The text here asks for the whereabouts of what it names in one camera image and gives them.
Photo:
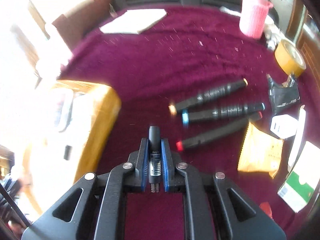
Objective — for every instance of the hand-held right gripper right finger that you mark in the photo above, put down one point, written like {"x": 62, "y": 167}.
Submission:
{"x": 165, "y": 165}

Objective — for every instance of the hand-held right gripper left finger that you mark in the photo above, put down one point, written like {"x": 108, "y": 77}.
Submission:
{"x": 143, "y": 165}

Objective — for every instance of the black barcode label pen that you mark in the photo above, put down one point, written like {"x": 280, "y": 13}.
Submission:
{"x": 154, "y": 155}

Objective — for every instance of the yellow cracker packet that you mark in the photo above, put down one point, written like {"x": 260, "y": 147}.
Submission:
{"x": 260, "y": 152}

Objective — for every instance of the black marker red cap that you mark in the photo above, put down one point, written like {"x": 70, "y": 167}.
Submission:
{"x": 215, "y": 135}

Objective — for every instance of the black marker blue cap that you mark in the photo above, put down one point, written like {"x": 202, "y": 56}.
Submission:
{"x": 225, "y": 112}

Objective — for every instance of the white hexagonal plastic item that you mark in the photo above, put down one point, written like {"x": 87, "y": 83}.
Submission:
{"x": 285, "y": 125}

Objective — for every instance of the large white green medicine box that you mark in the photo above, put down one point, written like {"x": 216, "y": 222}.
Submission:
{"x": 297, "y": 185}

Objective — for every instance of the black plastic packet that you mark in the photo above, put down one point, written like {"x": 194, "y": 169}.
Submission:
{"x": 282, "y": 97}

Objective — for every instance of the white folded paper tissue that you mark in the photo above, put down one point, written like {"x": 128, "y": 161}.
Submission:
{"x": 135, "y": 21}

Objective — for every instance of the brown packing tape roll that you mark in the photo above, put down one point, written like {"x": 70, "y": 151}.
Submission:
{"x": 287, "y": 60}

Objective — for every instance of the brown fabric armchair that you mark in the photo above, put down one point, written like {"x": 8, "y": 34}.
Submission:
{"x": 82, "y": 12}

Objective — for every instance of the white crumpled plastic bag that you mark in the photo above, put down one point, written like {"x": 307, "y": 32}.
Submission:
{"x": 272, "y": 35}

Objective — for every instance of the pink knitted sleeve bottle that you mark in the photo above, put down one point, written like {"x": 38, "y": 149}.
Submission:
{"x": 252, "y": 17}

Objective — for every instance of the wooden brick pattern counter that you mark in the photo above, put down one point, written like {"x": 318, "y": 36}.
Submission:
{"x": 311, "y": 50}

